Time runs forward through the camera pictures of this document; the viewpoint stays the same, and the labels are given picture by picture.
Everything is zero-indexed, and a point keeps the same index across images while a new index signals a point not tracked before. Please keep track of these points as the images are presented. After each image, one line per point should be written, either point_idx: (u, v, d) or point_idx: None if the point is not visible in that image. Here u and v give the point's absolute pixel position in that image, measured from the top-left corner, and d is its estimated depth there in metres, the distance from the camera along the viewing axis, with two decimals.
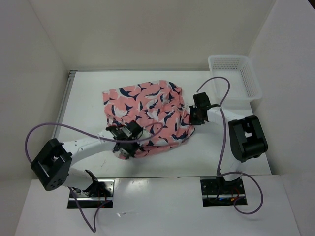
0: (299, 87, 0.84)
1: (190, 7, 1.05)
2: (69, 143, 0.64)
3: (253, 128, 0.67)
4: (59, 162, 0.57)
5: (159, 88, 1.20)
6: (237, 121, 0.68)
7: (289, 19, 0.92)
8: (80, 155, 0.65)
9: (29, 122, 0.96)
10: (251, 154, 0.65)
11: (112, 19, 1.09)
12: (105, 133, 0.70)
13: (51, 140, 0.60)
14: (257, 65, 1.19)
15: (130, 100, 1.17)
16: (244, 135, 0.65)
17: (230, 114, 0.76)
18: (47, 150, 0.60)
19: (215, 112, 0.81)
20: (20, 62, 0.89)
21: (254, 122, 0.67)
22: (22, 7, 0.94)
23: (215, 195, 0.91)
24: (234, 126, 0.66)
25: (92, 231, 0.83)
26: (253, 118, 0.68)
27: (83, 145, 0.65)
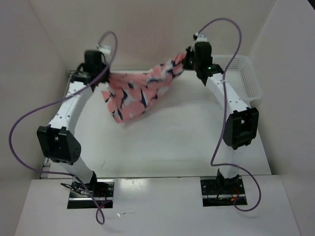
0: (299, 86, 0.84)
1: (190, 7, 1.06)
2: (54, 120, 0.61)
3: (251, 121, 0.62)
4: (63, 141, 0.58)
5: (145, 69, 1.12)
6: (238, 113, 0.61)
7: (289, 19, 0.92)
8: (72, 123, 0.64)
9: (30, 122, 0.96)
10: (239, 141, 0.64)
11: (112, 18, 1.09)
12: (76, 86, 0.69)
13: (38, 131, 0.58)
14: (257, 66, 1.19)
15: (131, 90, 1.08)
16: (239, 128, 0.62)
17: (234, 99, 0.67)
18: (44, 139, 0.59)
19: (217, 86, 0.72)
20: (20, 62, 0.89)
21: (253, 115, 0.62)
22: (22, 6, 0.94)
23: (215, 195, 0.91)
24: (234, 119, 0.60)
25: (100, 223, 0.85)
26: (253, 111, 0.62)
27: (67, 112, 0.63)
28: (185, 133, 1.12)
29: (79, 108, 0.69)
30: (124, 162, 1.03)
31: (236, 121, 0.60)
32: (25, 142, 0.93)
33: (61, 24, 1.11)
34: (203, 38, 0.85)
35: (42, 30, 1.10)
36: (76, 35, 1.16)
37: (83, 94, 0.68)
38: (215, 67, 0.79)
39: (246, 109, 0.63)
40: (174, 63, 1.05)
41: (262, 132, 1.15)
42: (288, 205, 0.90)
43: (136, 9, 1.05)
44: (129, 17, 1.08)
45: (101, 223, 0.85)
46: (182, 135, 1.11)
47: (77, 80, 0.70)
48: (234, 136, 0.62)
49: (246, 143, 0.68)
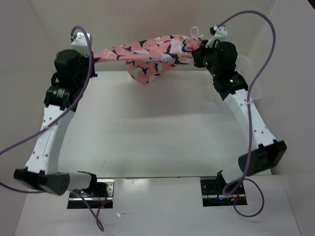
0: (299, 86, 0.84)
1: (190, 7, 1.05)
2: (31, 161, 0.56)
3: (276, 154, 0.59)
4: (43, 184, 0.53)
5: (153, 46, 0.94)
6: (264, 148, 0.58)
7: (289, 18, 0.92)
8: (52, 161, 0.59)
9: (30, 122, 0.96)
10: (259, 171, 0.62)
11: (112, 18, 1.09)
12: (51, 114, 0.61)
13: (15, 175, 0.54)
14: (257, 65, 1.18)
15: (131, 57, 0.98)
16: (263, 162, 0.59)
17: (259, 128, 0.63)
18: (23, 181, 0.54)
19: (240, 107, 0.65)
20: (20, 62, 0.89)
21: (280, 149, 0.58)
22: (21, 7, 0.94)
23: (215, 195, 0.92)
24: (258, 156, 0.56)
25: (100, 229, 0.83)
26: (281, 146, 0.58)
27: (44, 150, 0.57)
28: (185, 133, 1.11)
29: (60, 138, 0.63)
30: (124, 162, 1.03)
31: (260, 157, 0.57)
32: (25, 143, 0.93)
33: (60, 24, 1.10)
34: (223, 31, 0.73)
35: (43, 30, 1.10)
36: None
37: (60, 123, 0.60)
38: (237, 79, 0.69)
39: (273, 142, 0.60)
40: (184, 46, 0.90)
41: None
42: (288, 205, 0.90)
43: (136, 9, 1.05)
44: (129, 17, 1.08)
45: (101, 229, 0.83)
46: (182, 135, 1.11)
47: (51, 104, 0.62)
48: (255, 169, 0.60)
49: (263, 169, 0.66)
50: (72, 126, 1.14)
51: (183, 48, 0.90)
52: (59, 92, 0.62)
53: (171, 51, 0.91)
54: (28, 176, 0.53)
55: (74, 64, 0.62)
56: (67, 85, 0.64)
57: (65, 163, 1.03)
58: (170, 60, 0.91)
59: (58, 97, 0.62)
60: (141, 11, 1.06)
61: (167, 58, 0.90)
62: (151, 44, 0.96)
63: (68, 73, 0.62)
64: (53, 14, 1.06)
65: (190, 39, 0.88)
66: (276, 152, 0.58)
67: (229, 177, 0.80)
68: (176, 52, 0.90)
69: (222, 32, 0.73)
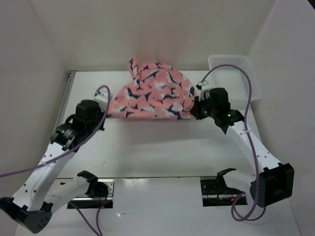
0: (299, 86, 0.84)
1: (190, 7, 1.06)
2: (19, 193, 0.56)
3: (285, 179, 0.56)
4: (21, 220, 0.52)
5: (158, 98, 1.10)
6: (270, 172, 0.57)
7: (289, 18, 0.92)
8: (39, 197, 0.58)
9: (30, 122, 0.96)
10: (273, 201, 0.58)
11: (112, 18, 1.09)
12: (52, 151, 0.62)
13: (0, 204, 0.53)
14: (257, 66, 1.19)
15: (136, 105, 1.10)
16: (273, 188, 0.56)
17: (262, 153, 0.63)
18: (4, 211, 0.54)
19: (240, 136, 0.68)
20: (20, 61, 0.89)
21: (288, 173, 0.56)
22: (22, 6, 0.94)
23: (215, 195, 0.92)
24: (265, 179, 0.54)
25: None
26: (288, 168, 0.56)
27: (34, 186, 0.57)
28: (185, 133, 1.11)
29: (54, 175, 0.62)
30: (124, 162, 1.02)
31: (267, 181, 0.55)
32: (25, 143, 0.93)
33: (61, 23, 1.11)
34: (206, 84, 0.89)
35: (43, 30, 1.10)
36: (76, 35, 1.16)
37: (58, 162, 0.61)
38: (235, 113, 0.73)
39: (279, 166, 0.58)
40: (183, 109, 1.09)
41: (262, 132, 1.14)
42: (288, 205, 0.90)
43: (136, 9, 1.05)
44: (130, 17, 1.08)
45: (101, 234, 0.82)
46: (181, 135, 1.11)
47: (56, 141, 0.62)
48: (267, 197, 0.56)
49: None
50: None
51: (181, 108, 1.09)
52: (67, 132, 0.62)
53: (173, 110, 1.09)
54: (12, 207, 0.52)
55: (92, 114, 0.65)
56: (78, 127, 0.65)
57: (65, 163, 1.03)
58: (172, 116, 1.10)
59: (64, 136, 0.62)
60: (141, 11, 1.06)
61: (170, 116, 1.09)
62: (155, 103, 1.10)
63: (82, 118, 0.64)
64: (53, 14, 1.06)
65: (187, 101, 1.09)
66: (284, 176, 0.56)
67: (233, 183, 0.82)
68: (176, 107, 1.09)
69: (206, 84, 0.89)
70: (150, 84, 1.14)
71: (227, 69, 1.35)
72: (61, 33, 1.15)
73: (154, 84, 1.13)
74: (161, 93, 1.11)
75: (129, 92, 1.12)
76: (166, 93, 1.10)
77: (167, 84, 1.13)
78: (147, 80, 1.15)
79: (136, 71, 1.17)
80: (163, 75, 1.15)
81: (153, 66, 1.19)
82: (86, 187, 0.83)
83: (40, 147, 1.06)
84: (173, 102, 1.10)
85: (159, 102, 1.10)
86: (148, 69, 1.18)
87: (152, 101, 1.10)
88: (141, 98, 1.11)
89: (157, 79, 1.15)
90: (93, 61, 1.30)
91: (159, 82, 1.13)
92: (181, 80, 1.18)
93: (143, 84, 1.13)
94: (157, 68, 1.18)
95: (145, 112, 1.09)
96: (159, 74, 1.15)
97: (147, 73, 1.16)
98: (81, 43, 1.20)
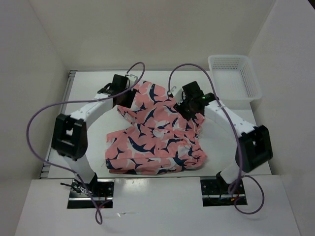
0: (300, 86, 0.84)
1: (190, 7, 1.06)
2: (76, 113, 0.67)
3: (263, 140, 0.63)
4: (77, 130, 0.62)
5: (158, 120, 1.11)
6: (248, 135, 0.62)
7: (289, 18, 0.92)
8: (89, 122, 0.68)
9: (30, 122, 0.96)
10: (256, 164, 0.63)
11: (112, 18, 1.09)
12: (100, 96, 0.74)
13: (58, 116, 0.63)
14: (257, 65, 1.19)
15: (138, 140, 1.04)
16: (253, 149, 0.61)
17: (237, 121, 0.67)
18: (59, 126, 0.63)
19: (216, 112, 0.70)
20: (19, 61, 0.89)
21: (264, 133, 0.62)
22: (22, 7, 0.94)
23: (217, 195, 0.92)
24: (245, 142, 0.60)
25: (98, 223, 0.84)
26: (263, 130, 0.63)
27: (88, 109, 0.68)
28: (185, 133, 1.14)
29: (99, 114, 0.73)
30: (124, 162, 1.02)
31: (247, 144, 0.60)
32: (26, 142, 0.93)
33: (61, 23, 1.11)
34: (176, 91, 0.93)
35: (43, 31, 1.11)
36: (76, 35, 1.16)
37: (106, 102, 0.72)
38: (208, 95, 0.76)
39: (255, 129, 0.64)
40: (191, 151, 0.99)
41: None
42: (288, 205, 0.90)
43: (136, 9, 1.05)
44: (130, 17, 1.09)
45: (99, 222, 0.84)
46: None
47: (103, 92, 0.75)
48: (250, 161, 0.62)
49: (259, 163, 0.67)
50: None
51: (190, 154, 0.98)
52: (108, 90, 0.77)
53: (179, 159, 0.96)
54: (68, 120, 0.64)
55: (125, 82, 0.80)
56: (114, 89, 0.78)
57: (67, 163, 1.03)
58: (177, 167, 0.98)
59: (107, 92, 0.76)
60: (141, 11, 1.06)
61: (175, 166, 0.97)
62: (160, 146, 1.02)
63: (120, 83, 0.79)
64: (53, 14, 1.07)
65: (189, 134, 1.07)
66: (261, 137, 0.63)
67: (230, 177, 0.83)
68: (185, 161, 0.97)
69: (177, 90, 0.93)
70: (150, 125, 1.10)
71: (227, 69, 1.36)
72: (61, 33, 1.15)
73: (155, 125, 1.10)
74: (164, 132, 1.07)
75: (131, 140, 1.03)
76: (170, 136, 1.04)
77: (169, 122, 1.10)
78: (146, 122, 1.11)
79: (129, 116, 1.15)
80: (162, 113, 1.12)
81: (150, 103, 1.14)
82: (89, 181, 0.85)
83: (39, 148, 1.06)
84: (179, 144, 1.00)
85: (165, 147, 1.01)
86: (145, 109, 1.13)
87: (157, 141, 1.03)
88: (146, 140, 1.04)
89: (156, 118, 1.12)
90: (93, 61, 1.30)
91: (159, 121, 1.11)
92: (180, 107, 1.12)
93: (145, 128, 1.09)
94: (154, 105, 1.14)
95: (152, 162, 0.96)
96: (157, 113, 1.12)
97: (145, 115, 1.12)
98: (81, 43, 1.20)
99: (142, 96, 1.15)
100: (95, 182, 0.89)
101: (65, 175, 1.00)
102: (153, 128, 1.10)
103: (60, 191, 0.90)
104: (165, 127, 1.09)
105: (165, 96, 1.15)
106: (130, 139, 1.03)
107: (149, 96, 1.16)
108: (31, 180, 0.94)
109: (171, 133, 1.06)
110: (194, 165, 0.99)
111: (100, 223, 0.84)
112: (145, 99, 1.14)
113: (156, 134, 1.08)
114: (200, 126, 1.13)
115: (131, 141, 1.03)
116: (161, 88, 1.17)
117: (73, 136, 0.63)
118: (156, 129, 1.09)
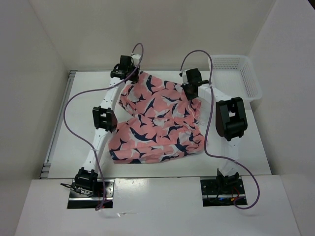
0: (300, 87, 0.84)
1: (190, 8, 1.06)
2: (103, 103, 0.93)
3: (237, 107, 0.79)
4: (108, 116, 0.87)
5: (158, 109, 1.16)
6: (224, 102, 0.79)
7: (289, 19, 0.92)
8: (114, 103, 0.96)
9: (30, 122, 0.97)
10: (232, 131, 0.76)
11: (112, 18, 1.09)
12: (114, 80, 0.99)
13: (93, 109, 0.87)
14: (256, 65, 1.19)
15: (140, 130, 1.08)
16: (227, 114, 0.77)
17: (218, 94, 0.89)
18: (96, 116, 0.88)
19: (205, 90, 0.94)
20: (20, 62, 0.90)
21: (238, 103, 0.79)
22: (22, 8, 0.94)
23: (215, 195, 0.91)
24: (221, 105, 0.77)
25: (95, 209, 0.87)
26: (238, 100, 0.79)
27: (110, 98, 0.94)
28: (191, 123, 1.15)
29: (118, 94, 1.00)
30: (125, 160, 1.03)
31: (222, 107, 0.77)
32: (26, 142, 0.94)
33: (61, 23, 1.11)
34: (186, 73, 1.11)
35: (43, 31, 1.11)
36: (76, 35, 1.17)
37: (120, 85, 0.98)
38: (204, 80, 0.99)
39: (233, 99, 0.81)
40: (192, 136, 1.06)
41: (263, 131, 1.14)
42: (288, 206, 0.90)
43: (137, 9, 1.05)
44: (129, 17, 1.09)
45: (96, 210, 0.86)
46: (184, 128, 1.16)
47: (115, 75, 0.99)
48: (225, 125, 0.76)
49: (239, 134, 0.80)
50: (72, 126, 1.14)
51: (190, 139, 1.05)
52: (118, 71, 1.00)
53: (181, 145, 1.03)
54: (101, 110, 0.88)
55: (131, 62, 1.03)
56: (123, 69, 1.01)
57: (67, 162, 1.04)
58: (180, 153, 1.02)
59: (118, 73, 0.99)
60: (141, 11, 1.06)
61: (177, 153, 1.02)
62: (161, 133, 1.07)
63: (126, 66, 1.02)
64: (53, 14, 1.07)
65: (189, 119, 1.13)
66: (236, 105, 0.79)
67: (225, 167, 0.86)
68: (187, 146, 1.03)
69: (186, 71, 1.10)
70: (150, 115, 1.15)
71: (227, 69, 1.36)
72: (61, 33, 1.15)
73: (155, 115, 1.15)
74: (164, 120, 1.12)
75: (132, 131, 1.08)
76: (170, 124, 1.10)
77: (168, 109, 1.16)
78: (146, 112, 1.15)
79: (130, 107, 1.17)
80: (161, 103, 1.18)
81: (148, 94, 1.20)
82: (90, 174, 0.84)
83: (40, 148, 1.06)
84: (179, 131, 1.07)
85: (167, 134, 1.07)
86: (144, 100, 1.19)
87: (158, 130, 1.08)
88: (147, 129, 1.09)
89: (156, 108, 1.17)
90: (93, 61, 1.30)
91: (159, 110, 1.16)
92: (178, 96, 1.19)
93: (145, 118, 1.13)
94: (152, 95, 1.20)
95: (155, 150, 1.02)
96: (156, 103, 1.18)
97: (145, 106, 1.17)
98: (80, 43, 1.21)
99: (141, 87, 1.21)
100: (95, 181, 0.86)
101: (64, 175, 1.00)
102: (153, 117, 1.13)
103: (59, 193, 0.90)
104: (165, 115, 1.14)
105: (162, 86, 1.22)
106: (132, 130, 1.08)
107: (146, 87, 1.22)
108: (31, 180, 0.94)
109: (171, 121, 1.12)
110: (196, 150, 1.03)
111: (97, 210, 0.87)
112: (143, 90, 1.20)
113: (156, 123, 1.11)
114: (198, 111, 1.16)
115: (133, 132, 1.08)
116: (157, 78, 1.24)
117: (108, 120, 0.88)
118: (156, 117, 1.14)
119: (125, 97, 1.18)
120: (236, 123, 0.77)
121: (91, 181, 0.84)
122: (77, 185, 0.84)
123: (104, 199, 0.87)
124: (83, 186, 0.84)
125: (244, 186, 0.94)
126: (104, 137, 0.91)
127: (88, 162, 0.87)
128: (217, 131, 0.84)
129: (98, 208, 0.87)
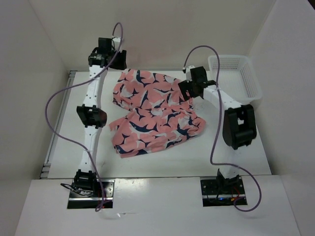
0: (300, 87, 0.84)
1: (190, 8, 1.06)
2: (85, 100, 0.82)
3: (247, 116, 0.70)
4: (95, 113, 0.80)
5: (154, 100, 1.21)
6: (233, 109, 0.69)
7: (289, 19, 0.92)
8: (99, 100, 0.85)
9: (30, 123, 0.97)
10: (240, 140, 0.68)
11: (112, 18, 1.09)
12: (95, 70, 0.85)
13: (77, 108, 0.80)
14: (256, 65, 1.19)
15: (140, 122, 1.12)
16: (236, 123, 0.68)
17: (227, 100, 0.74)
18: (82, 114, 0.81)
19: (212, 94, 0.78)
20: (19, 62, 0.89)
21: (249, 112, 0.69)
22: (22, 8, 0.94)
23: (215, 195, 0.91)
24: (230, 114, 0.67)
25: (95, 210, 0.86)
26: (249, 108, 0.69)
27: (93, 92, 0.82)
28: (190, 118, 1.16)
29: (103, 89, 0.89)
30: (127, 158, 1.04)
31: (231, 116, 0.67)
32: (26, 142, 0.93)
33: (61, 23, 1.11)
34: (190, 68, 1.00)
35: (43, 31, 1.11)
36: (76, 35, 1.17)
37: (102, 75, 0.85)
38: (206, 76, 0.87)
39: (242, 106, 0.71)
40: (191, 121, 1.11)
41: (263, 131, 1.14)
42: (288, 206, 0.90)
43: (136, 8, 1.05)
44: (129, 17, 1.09)
45: (96, 210, 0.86)
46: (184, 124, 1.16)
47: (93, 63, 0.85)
48: (234, 134, 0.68)
49: (247, 143, 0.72)
50: (71, 126, 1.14)
51: (190, 123, 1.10)
52: (98, 56, 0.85)
53: (182, 130, 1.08)
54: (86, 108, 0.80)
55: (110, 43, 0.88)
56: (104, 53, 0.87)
57: (67, 162, 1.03)
58: (182, 137, 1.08)
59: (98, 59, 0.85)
60: (141, 12, 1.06)
61: (181, 137, 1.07)
62: (161, 122, 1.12)
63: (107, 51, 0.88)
64: (53, 14, 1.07)
65: (185, 105, 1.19)
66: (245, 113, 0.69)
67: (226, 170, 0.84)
68: (188, 129, 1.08)
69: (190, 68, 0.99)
70: (147, 107, 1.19)
71: (227, 69, 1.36)
72: (60, 33, 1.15)
73: (151, 106, 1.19)
74: (161, 109, 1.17)
75: (133, 124, 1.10)
76: (168, 113, 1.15)
77: (163, 100, 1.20)
78: (143, 105, 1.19)
79: (125, 103, 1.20)
80: (154, 94, 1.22)
81: (140, 87, 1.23)
82: (89, 175, 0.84)
83: (39, 148, 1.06)
84: (178, 117, 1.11)
85: (167, 123, 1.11)
86: (138, 94, 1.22)
87: (157, 119, 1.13)
88: (146, 120, 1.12)
89: (151, 100, 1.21)
90: None
91: (154, 102, 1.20)
92: (170, 86, 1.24)
93: (143, 110, 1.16)
94: (144, 88, 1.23)
95: (159, 137, 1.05)
96: (150, 96, 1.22)
97: (141, 99, 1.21)
98: (80, 43, 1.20)
99: (131, 83, 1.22)
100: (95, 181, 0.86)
101: (64, 175, 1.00)
102: (150, 109, 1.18)
103: (59, 193, 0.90)
104: (161, 105, 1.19)
105: (151, 76, 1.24)
106: (132, 124, 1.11)
107: (137, 81, 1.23)
108: (31, 181, 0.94)
109: (168, 109, 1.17)
110: (196, 132, 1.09)
111: (97, 210, 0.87)
112: (135, 85, 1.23)
113: (154, 113, 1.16)
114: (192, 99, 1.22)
115: (134, 125, 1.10)
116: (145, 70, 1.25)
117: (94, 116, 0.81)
118: (153, 108, 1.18)
119: (117, 95, 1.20)
120: (244, 132, 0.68)
121: (90, 182, 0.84)
122: (76, 185, 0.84)
123: (104, 199, 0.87)
124: (83, 186, 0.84)
125: (244, 186, 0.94)
126: (95, 135, 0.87)
127: (83, 163, 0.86)
128: (223, 138, 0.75)
129: (98, 208, 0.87)
